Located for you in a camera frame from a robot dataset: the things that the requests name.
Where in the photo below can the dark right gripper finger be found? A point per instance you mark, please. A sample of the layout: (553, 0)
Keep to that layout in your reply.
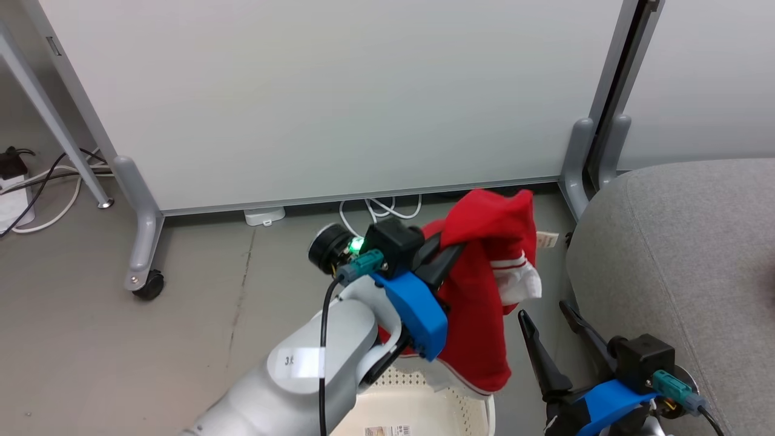
(545, 363)
(587, 333)

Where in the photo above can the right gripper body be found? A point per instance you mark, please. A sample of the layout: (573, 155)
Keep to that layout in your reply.
(642, 357)

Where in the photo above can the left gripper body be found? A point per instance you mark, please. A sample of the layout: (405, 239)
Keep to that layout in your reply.
(396, 245)

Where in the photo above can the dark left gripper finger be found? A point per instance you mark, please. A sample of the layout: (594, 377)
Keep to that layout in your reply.
(443, 266)
(433, 247)

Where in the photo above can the red garment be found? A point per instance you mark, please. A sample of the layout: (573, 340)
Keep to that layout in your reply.
(478, 321)

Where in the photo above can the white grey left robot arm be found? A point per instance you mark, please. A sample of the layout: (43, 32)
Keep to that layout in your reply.
(309, 375)

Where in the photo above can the grey fabric sofa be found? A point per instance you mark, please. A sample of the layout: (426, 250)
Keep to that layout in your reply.
(696, 242)

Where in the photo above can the white perforated laundry basket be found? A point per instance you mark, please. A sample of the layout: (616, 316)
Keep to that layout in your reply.
(418, 406)

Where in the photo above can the small white adapter box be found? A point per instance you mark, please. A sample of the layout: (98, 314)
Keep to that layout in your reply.
(264, 215)

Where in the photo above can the large white partition panel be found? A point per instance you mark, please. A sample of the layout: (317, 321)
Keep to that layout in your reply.
(333, 97)

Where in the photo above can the grey partition foot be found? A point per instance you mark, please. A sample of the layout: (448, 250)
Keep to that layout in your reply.
(611, 151)
(144, 230)
(575, 163)

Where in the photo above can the black caster wheel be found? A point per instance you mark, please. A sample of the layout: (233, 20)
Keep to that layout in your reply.
(149, 284)

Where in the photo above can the narrow white partition panel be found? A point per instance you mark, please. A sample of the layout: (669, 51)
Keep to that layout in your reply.
(702, 79)

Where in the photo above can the grey metal table leg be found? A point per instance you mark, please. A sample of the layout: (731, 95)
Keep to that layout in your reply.
(54, 115)

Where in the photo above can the white power strip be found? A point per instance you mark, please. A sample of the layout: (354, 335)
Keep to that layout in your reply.
(13, 203)

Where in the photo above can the black plug adapter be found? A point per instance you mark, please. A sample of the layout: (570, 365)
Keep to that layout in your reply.
(11, 163)

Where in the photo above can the blue left camera mount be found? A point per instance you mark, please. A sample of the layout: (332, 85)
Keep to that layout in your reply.
(418, 315)

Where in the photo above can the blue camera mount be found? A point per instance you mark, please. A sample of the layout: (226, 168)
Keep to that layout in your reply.
(608, 402)
(418, 315)

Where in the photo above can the blue right camera mount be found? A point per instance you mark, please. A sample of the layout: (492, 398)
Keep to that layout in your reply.
(608, 402)

